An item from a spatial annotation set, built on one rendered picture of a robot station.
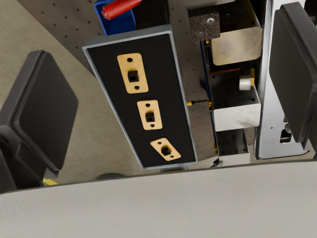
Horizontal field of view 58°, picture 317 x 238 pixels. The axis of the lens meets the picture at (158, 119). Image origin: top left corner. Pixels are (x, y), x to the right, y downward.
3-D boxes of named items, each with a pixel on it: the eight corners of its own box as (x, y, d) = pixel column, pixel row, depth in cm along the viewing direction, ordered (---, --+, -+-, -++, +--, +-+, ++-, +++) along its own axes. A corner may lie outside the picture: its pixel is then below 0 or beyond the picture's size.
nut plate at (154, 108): (162, 127, 59) (162, 131, 58) (144, 129, 59) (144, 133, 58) (157, 98, 52) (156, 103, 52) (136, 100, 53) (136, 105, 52)
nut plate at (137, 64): (148, 90, 51) (148, 95, 50) (128, 92, 51) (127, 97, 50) (140, 51, 45) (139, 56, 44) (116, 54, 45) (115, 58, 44)
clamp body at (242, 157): (230, 85, 112) (249, 165, 89) (200, 90, 114) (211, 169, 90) (229, 71, 107) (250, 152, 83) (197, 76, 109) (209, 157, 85)
